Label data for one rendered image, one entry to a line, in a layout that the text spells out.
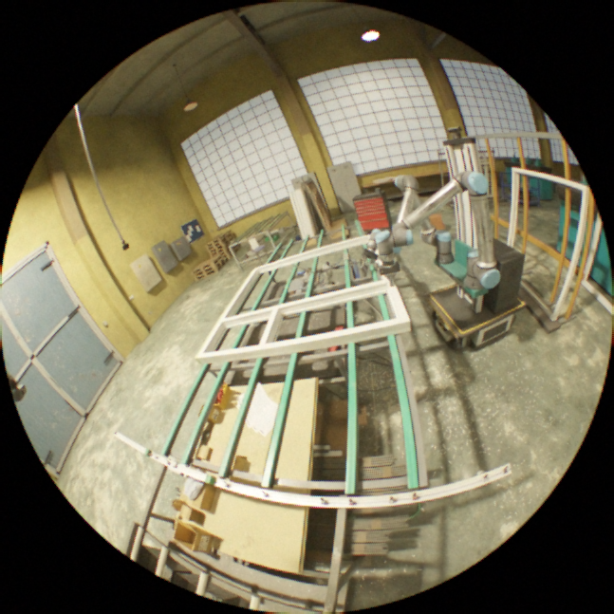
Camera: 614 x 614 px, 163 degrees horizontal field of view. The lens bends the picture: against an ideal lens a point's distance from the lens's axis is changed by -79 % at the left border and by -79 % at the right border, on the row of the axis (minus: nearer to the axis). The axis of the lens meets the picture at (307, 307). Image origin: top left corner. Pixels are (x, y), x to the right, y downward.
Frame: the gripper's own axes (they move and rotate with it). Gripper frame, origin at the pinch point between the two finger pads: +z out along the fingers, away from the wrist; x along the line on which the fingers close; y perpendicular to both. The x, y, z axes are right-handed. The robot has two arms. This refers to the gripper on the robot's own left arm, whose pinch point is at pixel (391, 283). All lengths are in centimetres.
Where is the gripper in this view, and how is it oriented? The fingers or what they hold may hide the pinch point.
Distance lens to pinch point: 141.8
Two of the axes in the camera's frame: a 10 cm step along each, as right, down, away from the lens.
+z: 3.4, 7.8, 5.2
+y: -1.2, 5.8, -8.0
